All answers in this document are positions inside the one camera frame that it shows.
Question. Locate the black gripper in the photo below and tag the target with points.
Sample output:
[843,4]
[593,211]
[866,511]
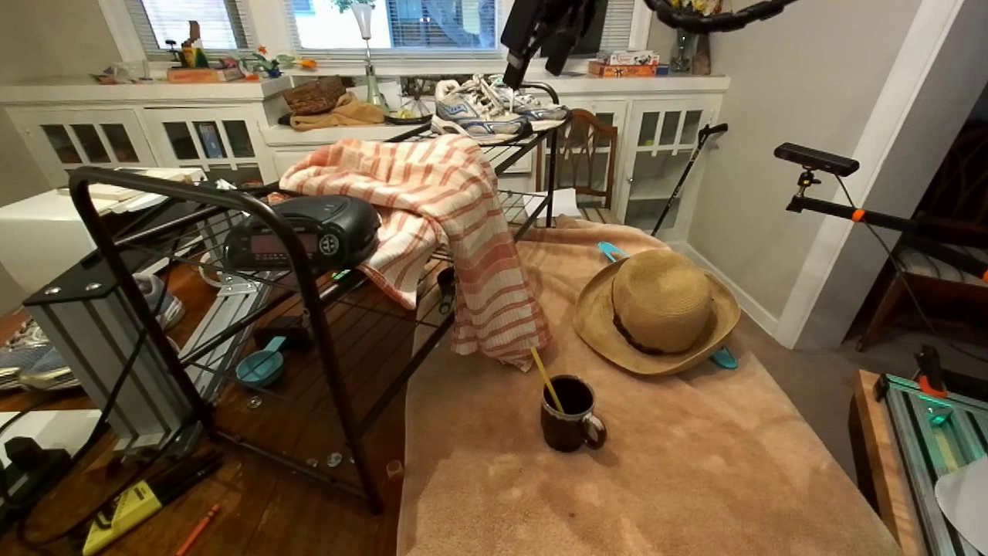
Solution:
[545,29]

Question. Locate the red striped cloth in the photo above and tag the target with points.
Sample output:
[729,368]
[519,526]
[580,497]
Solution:
[437,192]

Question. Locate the white sneaker left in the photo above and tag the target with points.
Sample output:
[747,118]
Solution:
[474,108]

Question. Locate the wooden chair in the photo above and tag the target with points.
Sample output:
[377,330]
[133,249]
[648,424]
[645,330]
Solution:
[583,160]

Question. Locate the flower vase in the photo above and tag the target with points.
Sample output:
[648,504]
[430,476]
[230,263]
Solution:
[693,52]

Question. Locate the black cane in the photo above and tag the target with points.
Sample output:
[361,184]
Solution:
[704,133]

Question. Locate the teal clip far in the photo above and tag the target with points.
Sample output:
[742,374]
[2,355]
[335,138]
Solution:
[609,252]

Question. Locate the straw hat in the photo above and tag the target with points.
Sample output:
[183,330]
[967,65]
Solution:
[655,313]

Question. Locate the black projector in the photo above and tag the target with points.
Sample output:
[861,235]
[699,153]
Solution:
[335,234]

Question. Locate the yellow pencil in mug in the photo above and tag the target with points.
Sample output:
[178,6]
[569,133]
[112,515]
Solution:
[546,382]

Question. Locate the white cabinet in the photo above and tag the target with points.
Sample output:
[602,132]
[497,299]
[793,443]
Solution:
[243,127]

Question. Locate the teal clip near hat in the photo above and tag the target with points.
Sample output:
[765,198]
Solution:
[723,358]

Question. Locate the black metal rack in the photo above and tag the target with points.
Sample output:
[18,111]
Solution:
[342,339]

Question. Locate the dark brown mug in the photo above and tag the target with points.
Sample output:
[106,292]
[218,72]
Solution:
[569,419]

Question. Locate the pink table cover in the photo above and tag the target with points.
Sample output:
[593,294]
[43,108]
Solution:
[699,463]

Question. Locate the teal metal stand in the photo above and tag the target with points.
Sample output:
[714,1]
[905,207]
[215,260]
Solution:
[932,436]

